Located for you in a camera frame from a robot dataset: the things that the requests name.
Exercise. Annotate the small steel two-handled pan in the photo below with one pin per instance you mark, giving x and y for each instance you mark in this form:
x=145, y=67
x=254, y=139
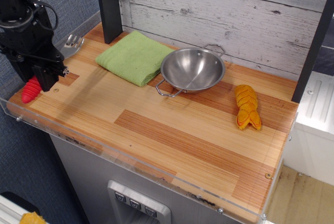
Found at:
x=193, y=70

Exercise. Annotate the dark grey post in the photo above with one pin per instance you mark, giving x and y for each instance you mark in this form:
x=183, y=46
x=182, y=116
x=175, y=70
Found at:
x=111, y=19
x=314, y=49

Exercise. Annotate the red handled metal spork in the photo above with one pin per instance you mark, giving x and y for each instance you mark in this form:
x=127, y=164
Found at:
x=32, y=88

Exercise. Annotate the dark grey left post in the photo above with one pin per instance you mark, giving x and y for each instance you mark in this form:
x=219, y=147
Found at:
x=111, y=19

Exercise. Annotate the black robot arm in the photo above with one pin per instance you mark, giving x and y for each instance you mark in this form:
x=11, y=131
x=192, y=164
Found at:
x=13, y=8

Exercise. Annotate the green folded towel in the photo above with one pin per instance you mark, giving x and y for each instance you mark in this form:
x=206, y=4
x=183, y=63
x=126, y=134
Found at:
x=135, y=58

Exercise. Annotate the dark grey right post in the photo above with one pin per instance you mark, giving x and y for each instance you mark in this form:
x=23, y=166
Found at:
x=314, y=49

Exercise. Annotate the clear acrylic table guard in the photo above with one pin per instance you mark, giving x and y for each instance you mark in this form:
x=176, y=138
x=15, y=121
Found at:
x=191, y=140

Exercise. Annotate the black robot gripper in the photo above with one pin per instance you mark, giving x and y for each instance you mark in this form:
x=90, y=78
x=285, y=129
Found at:
x=26, y=41

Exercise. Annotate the grey toy fridge cabinet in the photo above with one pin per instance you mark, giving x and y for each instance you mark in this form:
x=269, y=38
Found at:
x=110, y=193

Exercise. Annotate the yellow object at bottom left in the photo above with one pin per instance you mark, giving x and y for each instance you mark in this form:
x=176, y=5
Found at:
x=32, y=218

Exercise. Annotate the white ridged side unit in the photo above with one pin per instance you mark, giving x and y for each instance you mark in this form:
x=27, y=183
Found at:
x=309, y=148

